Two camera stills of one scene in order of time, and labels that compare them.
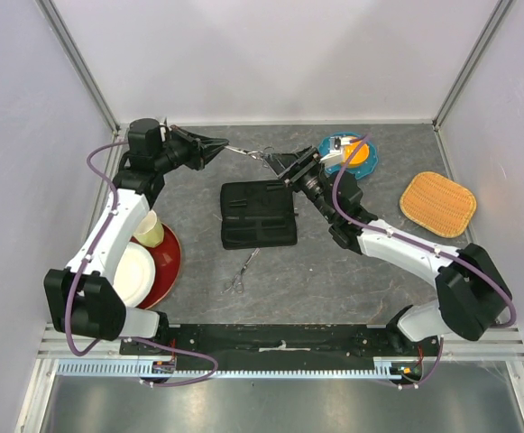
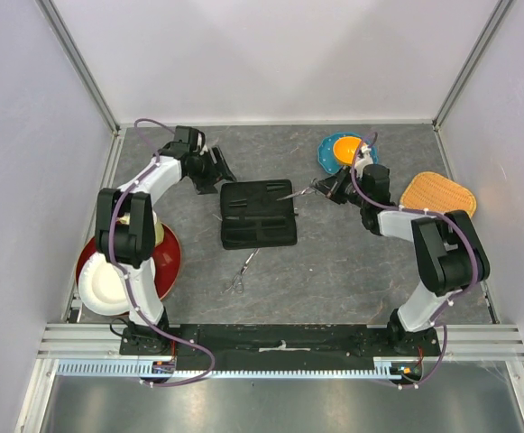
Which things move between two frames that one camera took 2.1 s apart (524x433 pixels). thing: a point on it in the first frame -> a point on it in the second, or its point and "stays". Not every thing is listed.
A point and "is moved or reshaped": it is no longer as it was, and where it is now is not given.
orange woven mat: (437, 205) stays
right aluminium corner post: (491, 26) stays
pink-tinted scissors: (254, 154) is moved or reshaped
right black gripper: (287, 167) -> (327, 184)
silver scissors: (237, 281) stays
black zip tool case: (257, 215) stays
